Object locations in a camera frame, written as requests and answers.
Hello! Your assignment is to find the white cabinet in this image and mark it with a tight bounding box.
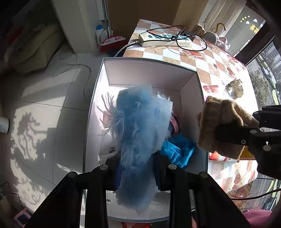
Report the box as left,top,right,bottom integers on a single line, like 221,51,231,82
51,0,110,54

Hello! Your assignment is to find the purple knit pouch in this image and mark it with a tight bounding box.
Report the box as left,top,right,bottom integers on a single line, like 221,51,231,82
169,114,181,134

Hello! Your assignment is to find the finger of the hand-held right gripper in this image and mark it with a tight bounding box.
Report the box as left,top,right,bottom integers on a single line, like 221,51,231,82
216,126,267,146
252,105,281,130

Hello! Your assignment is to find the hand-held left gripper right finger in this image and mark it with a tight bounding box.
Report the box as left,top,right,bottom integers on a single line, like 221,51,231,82
154,152,251,228

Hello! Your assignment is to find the white polka-dot scrunchie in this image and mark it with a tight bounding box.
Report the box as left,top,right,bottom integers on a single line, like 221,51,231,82
226,78,244,99

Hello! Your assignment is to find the checkered printed tablecloth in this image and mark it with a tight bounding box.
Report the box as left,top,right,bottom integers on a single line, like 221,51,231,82
122,19,259,193

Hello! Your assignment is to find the thin black cable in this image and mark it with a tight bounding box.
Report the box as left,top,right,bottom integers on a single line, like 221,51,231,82
228,176,281,199

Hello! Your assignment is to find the white power strip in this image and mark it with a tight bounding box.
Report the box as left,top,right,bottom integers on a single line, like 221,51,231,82
138,33,191,47

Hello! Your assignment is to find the white bottle with blue cap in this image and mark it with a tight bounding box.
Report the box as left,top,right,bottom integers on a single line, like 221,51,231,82
95,25,109,46

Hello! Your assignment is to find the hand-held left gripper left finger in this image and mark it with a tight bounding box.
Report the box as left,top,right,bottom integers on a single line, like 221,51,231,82
24,159,120,228

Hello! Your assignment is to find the pink plastic stool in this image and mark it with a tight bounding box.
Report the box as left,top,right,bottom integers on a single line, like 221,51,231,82
13,207,33,226

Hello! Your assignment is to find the red patterned carton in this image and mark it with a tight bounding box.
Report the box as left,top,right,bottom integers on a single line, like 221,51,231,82
208,145,257,163

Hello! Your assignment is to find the light blue fluffy cloth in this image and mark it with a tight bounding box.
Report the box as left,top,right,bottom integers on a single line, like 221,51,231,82
97,85,174,216

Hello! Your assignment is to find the red broom brush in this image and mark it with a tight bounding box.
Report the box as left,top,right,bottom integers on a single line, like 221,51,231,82
100,35,126,53

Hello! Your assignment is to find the white paper cup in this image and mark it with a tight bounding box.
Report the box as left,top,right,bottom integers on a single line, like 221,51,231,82
0,116,9,134

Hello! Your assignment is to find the grey floor cable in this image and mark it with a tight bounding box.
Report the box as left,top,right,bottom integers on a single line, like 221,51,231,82
53,53,91,99

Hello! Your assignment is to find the beige cushion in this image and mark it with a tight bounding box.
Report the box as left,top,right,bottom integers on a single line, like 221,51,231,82
4,22,64,74

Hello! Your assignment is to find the white cardboard box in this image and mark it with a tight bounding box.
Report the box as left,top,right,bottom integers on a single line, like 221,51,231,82
82,57,209,222

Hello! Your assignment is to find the large blue crinkled cloth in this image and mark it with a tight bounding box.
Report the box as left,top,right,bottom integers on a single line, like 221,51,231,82
160,134,197,168

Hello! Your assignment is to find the white power cord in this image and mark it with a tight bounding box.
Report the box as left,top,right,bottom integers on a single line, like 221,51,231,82
114,39,141,57

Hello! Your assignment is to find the pink cloth on chair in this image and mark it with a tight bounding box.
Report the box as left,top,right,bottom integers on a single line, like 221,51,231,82
214,36,231,52

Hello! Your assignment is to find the black power adapter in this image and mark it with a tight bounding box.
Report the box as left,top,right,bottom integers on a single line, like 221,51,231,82
183,32,198,41

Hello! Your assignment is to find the person's magenta clothing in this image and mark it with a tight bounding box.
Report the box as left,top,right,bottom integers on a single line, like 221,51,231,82
243,208,281,228

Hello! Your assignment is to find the beige knit cloth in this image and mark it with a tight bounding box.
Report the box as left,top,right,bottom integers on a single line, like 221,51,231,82
196,96,259,160

